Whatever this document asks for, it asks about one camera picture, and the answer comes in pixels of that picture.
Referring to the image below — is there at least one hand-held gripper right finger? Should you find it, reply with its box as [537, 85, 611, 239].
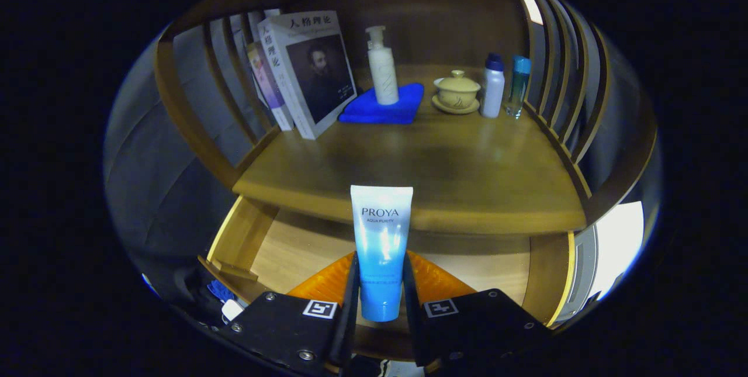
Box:
[402, 250, 553, 373]

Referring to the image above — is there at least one blue folded cloth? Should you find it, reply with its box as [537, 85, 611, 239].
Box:
[338, 82, 425, 125]

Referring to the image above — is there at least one white book with portrait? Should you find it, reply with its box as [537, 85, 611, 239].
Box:
[257, 11, 358, 140]

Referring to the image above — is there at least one brown wooden countertop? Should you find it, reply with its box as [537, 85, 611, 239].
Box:
[233, 64, 588, 234]

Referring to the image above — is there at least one white bottle with blue cap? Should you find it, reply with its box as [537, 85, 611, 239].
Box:
[480, 53, 505, 119]

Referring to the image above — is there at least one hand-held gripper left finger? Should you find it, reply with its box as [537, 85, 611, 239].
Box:
[213, 250, 361, 377]

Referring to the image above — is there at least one brown wooden drawer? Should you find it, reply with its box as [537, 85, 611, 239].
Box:
[198, 195, 576, 360]

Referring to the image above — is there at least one white pump bottle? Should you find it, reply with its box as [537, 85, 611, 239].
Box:
[365, 26, 400, 106]

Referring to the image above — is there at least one blue white cosmetic tube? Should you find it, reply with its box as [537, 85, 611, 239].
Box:
[350, 185, 414, 323]

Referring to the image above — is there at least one white grey metal cabinet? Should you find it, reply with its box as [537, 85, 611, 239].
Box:
[564, 200, 645, 322]

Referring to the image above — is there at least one yellow lidded tea cup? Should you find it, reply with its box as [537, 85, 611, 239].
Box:
[431, 70, 482, 115]

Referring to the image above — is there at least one purple book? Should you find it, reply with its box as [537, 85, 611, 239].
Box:
[245, 41, 295, 132]

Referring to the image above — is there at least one clear teal bottle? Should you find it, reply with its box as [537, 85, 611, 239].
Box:
[504, 55, 532, 119]

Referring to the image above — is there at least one brown wooden cabinet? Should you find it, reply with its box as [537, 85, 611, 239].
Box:
[153, 0, 658, 360]

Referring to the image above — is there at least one small blue rag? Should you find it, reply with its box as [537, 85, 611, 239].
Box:
[207, 279, 237, 302]

